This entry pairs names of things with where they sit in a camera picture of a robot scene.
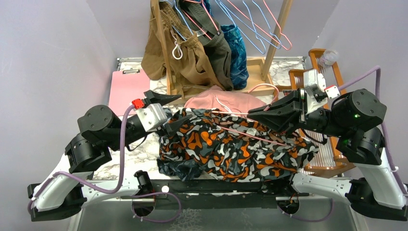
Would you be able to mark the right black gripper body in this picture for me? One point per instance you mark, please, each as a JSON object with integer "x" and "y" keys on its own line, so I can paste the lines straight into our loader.
{"x": 316, "y": 119}

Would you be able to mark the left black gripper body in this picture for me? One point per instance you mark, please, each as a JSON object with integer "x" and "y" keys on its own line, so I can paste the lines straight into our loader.
{"x": 161, "y": 131}

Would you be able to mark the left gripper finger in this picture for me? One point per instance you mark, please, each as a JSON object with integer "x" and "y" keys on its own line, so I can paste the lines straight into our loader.
{"x": 174, "y": 126}
{"x": 152, "y": 97}

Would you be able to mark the dark leaf print shorts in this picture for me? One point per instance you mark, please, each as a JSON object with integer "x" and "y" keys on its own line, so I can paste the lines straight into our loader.
{"x": 173, "y": 169}

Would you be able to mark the orange camouflage shorts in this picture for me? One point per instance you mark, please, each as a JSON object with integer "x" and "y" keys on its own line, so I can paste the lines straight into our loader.
{"x": 233, "y": 148}

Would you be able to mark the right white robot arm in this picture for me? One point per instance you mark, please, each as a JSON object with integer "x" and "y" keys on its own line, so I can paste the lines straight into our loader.
{"x": 353, "y": 119}

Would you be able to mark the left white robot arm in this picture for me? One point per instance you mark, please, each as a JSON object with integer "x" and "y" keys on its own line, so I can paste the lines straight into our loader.
{"x": 66, "y": 191}

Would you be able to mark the pink shorts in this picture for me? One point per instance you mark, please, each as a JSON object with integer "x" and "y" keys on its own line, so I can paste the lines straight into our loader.
{"x": 224, "y": 101}

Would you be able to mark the brown hanging shorts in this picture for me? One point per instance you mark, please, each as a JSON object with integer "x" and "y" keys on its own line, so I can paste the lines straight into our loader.
{"x": 172, "y": 51}

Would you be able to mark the blue patterned hanging shorts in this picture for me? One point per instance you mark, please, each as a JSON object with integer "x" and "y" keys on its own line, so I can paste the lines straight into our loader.
{"x": 238, "y": 67}

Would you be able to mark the dark green hanging shorts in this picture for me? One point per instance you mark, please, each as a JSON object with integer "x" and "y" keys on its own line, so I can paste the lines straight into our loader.
{"x": 212, "y": 39}

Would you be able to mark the pink clipboard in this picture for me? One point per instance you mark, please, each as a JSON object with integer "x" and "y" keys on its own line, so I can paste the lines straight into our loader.
{"x": 127, "y": 86}

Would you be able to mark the wooden clothes rack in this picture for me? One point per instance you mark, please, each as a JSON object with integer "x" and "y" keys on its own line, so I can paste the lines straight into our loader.
{"x": 259, "y": 82}

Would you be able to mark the wooden weaving loom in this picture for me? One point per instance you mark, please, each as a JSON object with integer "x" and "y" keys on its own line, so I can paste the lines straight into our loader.
{"x": 329, "y": 162}

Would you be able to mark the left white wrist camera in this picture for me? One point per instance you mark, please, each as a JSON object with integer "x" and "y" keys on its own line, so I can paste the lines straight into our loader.
{"x": 147, "y": 116}

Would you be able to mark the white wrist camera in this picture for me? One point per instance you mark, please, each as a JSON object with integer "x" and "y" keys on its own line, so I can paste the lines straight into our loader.
{"x": 316, "y": 90}
{"x": 147, "y": 116}

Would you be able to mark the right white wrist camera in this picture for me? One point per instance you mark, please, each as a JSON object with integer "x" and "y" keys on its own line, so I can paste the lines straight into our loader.
{"x": 316, "y": 90}

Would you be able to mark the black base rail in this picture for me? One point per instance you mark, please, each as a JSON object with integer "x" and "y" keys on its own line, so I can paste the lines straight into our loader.
{"x": 214, "y": 194}

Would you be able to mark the pink wire hanger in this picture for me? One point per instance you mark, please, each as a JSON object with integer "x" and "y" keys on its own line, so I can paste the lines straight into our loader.
{"x": 282, "y": 17}

